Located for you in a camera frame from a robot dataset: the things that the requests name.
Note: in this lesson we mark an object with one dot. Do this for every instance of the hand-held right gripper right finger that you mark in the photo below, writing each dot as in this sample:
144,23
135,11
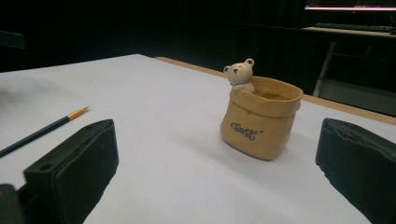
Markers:
361,161

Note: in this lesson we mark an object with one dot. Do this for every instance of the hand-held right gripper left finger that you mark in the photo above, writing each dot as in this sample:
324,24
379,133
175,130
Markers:
74,174

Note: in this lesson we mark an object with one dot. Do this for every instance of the dark blue pencil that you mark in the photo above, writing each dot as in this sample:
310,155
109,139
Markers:
37,132

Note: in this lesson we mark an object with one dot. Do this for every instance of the tan bear pen holder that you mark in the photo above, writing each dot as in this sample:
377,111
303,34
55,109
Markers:
261,115

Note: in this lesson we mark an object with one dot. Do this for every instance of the black keyboard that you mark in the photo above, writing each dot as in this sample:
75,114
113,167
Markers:
353,27

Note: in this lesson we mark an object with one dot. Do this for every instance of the dark chair back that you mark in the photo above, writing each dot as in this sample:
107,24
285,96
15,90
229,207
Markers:
11,39

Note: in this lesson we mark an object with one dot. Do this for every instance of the computer monitor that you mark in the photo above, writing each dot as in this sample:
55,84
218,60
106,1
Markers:
350,5

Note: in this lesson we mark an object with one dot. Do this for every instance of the wooden desk with metal frame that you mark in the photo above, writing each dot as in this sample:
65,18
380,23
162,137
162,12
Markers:
351,71

